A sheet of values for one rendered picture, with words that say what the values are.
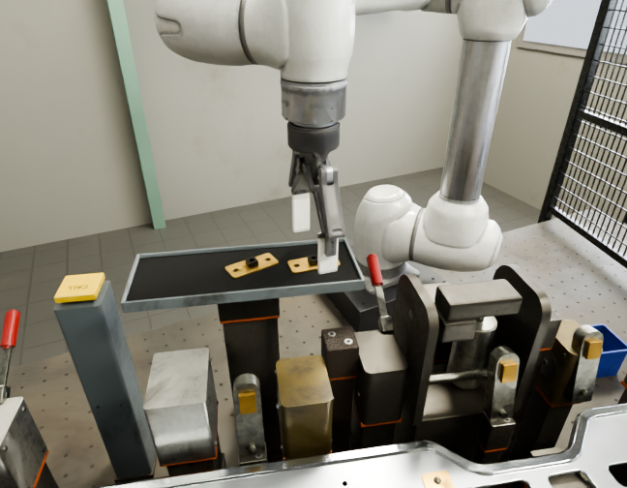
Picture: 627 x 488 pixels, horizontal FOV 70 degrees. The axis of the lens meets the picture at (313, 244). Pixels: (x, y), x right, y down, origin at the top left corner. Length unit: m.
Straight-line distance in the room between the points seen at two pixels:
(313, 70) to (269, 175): 3.07
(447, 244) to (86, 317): 0.84
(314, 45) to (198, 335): 0.95
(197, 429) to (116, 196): 2.89
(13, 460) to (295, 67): 0.64
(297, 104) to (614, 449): 0.65
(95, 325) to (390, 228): 0.76
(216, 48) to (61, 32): 2.58
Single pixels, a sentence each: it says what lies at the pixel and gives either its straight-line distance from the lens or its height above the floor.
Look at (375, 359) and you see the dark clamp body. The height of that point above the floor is 1.08.
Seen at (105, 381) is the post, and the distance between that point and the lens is 0.88.
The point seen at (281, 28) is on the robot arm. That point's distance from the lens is 0.60.
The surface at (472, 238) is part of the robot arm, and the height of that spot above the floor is 1.01.
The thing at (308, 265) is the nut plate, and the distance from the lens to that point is 0.75.
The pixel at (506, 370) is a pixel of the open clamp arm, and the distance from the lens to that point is 0.73.
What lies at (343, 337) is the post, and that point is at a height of 1.10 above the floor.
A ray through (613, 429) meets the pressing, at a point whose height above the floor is 1.00.
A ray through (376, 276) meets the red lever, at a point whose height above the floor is 1.14.
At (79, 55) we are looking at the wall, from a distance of 3.22.
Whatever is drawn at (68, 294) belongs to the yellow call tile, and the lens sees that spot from 0.78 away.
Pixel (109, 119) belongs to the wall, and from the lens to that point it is 3.29.
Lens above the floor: 1.57
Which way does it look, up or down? 31 degrees down
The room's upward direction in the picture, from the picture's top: straight up
